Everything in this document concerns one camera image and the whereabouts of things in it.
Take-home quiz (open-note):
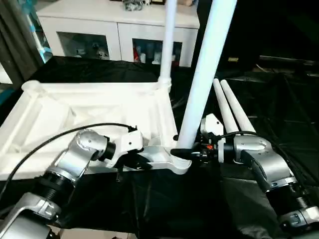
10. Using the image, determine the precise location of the white plastic table leg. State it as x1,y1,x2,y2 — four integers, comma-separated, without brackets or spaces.
220,80,257,135
175,0,237,152
213,79,241,135
159,0,178,93

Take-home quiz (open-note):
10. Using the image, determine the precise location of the black work mat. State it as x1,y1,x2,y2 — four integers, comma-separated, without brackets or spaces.
0,55,319,239

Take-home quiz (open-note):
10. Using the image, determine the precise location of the white upturned plastic table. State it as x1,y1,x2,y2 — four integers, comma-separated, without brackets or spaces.
0,80,192,175

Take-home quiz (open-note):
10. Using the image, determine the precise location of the black case with yellow label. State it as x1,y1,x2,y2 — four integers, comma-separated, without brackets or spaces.
194,0,319,70

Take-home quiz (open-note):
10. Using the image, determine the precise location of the white glass-door cabinet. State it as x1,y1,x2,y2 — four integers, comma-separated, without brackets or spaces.
37,0,200,68

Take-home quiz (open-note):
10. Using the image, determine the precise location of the grey crumpled object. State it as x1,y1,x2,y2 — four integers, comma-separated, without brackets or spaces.
124,0,145,11

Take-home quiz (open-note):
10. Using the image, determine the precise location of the grey curtain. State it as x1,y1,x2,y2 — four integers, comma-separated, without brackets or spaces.
0,0,50,83

